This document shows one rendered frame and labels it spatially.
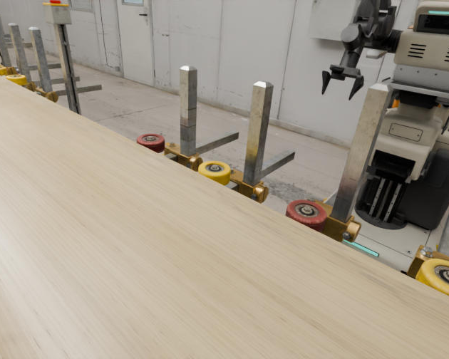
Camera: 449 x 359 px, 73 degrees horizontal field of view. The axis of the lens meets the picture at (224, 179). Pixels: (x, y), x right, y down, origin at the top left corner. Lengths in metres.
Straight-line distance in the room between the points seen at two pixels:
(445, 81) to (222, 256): 1.14
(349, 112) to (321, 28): 0.89
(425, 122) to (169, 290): 1.28
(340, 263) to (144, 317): 0.31
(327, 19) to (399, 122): 1.95
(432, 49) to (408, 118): 0.27
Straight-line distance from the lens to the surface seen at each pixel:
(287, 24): 3.73
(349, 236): 0.73
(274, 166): 0.98
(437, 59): 1.45
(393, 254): 1.70
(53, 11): 1.46
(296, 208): 0.64
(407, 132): 1.50
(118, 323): 0.44
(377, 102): 0.63
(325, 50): 3.53
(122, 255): 0.52
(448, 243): 0.82
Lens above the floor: 1.25
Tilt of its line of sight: 30 degrees down
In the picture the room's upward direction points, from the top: 4 degrees clockwise
